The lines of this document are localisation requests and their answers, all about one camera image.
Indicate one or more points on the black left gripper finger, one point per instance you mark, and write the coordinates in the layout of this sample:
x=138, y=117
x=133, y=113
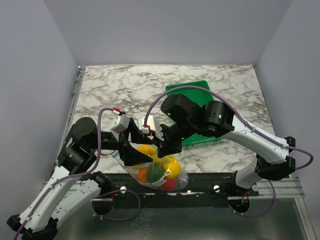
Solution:
x=137, y=135
x=131, y=156

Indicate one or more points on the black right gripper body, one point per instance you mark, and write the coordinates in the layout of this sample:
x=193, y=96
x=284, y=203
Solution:
x=173, y=135

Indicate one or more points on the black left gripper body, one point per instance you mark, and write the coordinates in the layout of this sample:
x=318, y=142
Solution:
x=124, y=135

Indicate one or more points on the yellow apple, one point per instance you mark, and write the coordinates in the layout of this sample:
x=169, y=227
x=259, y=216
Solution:
x=171, y=166

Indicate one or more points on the orange fruit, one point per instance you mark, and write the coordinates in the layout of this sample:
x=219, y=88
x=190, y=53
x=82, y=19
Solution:
x=142, y=175

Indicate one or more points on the green avocado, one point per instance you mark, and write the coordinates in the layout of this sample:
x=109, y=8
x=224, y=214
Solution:
x=154, y=173

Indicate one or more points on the clear zip top bag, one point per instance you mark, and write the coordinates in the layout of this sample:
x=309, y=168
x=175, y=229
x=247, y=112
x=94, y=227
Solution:
x=182, y=179

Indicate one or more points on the red apple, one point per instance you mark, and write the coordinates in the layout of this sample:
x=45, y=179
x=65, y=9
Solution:
x=169, y=185

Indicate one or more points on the yellow orange mango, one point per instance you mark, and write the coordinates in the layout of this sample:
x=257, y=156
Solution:
x=142, y=165

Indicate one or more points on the yellow banana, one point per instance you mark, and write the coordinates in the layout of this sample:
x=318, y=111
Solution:
x=148, y=150

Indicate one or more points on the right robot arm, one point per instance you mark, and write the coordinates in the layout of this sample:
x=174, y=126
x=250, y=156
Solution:
x=216, y=119

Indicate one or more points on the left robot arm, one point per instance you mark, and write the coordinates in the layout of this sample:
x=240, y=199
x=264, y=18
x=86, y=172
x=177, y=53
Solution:
x=75, y=181

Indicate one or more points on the green plastic tray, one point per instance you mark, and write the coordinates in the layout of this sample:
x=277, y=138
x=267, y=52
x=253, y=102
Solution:
x=201, y=98

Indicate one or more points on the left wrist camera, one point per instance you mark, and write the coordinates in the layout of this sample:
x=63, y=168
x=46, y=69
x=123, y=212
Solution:
x=119, y=123

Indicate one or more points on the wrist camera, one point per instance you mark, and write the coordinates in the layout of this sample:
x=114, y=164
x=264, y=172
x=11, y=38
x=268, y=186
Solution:
x=119, y=123
x=152, y=127

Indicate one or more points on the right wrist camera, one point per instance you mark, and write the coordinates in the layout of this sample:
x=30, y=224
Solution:
x=152, y=127

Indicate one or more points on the black mounting rail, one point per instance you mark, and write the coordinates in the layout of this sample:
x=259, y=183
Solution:
x=202, y=190

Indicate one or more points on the metal table edge rail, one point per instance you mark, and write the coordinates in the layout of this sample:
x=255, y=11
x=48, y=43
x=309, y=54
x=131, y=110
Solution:
x=75, y=96

